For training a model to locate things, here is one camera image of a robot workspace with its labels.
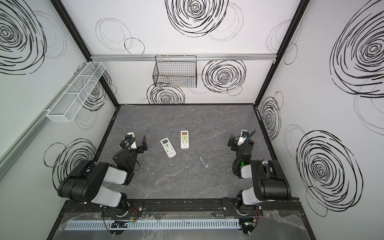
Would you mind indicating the white remote with batteries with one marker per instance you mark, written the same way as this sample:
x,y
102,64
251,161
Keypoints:
x,y
185,140

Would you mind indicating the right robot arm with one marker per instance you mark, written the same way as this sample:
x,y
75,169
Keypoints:
x,y
269,181

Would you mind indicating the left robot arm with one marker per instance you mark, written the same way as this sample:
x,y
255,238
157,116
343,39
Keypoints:
x,y
84,183

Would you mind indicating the white remote tilted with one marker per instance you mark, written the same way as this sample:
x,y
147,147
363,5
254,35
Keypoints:
x,y
168,147

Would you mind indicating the white mesh shelf basket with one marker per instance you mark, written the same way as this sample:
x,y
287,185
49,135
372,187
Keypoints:
x,y
83,92

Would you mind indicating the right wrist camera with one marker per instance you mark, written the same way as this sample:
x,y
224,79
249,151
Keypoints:
x,y
243,137

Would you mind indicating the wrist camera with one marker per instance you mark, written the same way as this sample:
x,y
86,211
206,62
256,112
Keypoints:
x,y
131,140
243,137

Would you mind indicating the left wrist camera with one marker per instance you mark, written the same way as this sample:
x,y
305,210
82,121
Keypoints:
x,y
131,140

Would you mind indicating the black wire basket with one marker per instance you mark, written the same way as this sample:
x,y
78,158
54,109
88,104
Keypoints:
x,y
176,70

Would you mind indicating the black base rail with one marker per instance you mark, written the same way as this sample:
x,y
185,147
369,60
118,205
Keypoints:
x,y
225,206

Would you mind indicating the white slotted cable duct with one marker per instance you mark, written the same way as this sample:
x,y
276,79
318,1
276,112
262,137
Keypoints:
x,y
194,224

